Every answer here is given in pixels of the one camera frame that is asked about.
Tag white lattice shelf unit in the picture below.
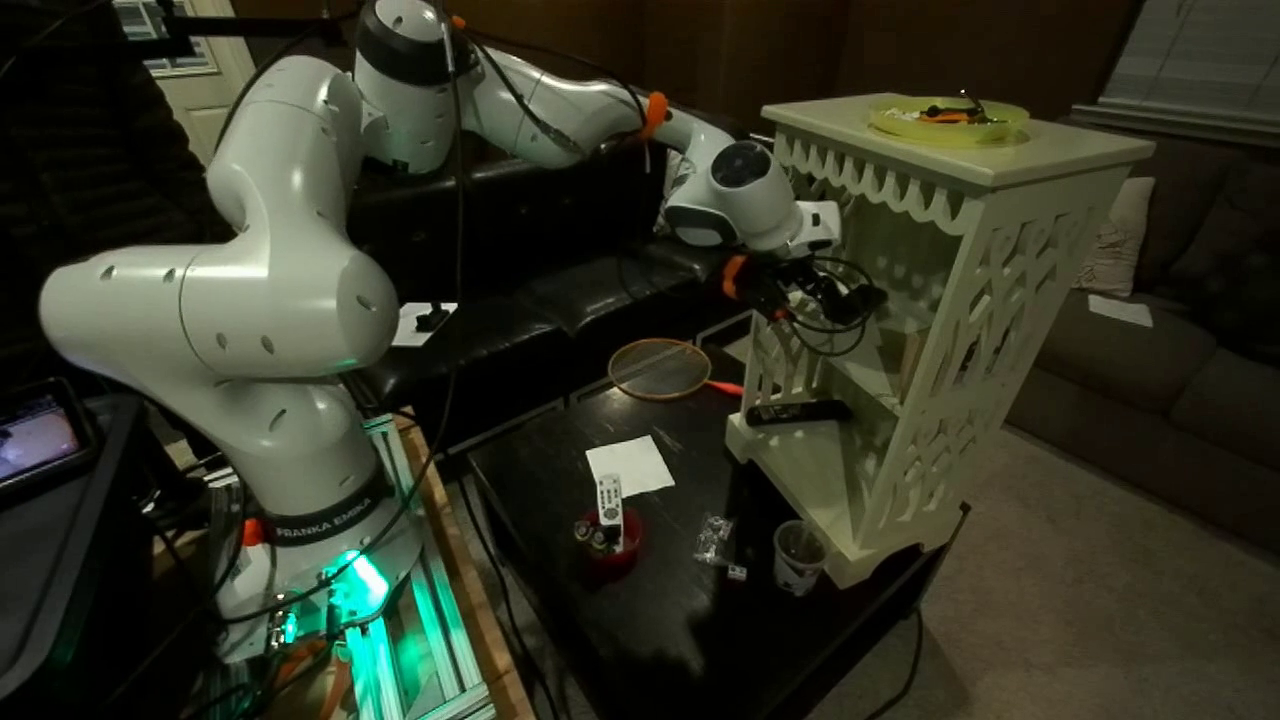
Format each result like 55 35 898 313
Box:
719 87 1162 593

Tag tablet screen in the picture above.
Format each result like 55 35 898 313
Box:
0 376 106 513

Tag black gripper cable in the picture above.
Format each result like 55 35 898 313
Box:
768 253 892 362

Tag white marker pen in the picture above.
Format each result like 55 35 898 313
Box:
591 472 634 552

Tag green lit robot base stand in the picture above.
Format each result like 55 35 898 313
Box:
204 413 500 720

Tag small orange black item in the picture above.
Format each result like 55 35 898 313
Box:
915 87 1001 127

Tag small white paper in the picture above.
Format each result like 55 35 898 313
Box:
1084 287 1162 333

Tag clear plastic wrapper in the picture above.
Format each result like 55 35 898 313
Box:
688 513 756 584

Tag black floor cable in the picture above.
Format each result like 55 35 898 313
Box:
860 602 940 720

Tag window blinds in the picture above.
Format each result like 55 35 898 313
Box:
1067 0 1280 148

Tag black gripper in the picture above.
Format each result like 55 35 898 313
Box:
742 246 874 335

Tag black coffee table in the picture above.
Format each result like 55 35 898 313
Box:
466 384 968 720

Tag light couch cushion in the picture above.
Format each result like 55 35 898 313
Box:
1077 173 1162 301

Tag orange cable clip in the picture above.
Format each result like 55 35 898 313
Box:
717 246 752 303

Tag white paper with black object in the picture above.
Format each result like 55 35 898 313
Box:
388 296 466 355

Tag wooden board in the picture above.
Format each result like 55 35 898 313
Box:
393 409 539 720

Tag white panel door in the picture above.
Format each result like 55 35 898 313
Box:
113 0 261 167

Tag grey fabric couch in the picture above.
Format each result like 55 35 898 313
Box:
1003 130 1280 562

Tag small white cup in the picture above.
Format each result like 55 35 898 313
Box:
771 517 833 601

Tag yellow-green plate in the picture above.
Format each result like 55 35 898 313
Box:
868 93 1038 148

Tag black leather sofa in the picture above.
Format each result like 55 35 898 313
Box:
344 130 768 461

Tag white paper sheet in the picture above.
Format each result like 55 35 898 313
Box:
581 433 681 503

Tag red bowl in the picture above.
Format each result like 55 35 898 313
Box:
574 506 652 580

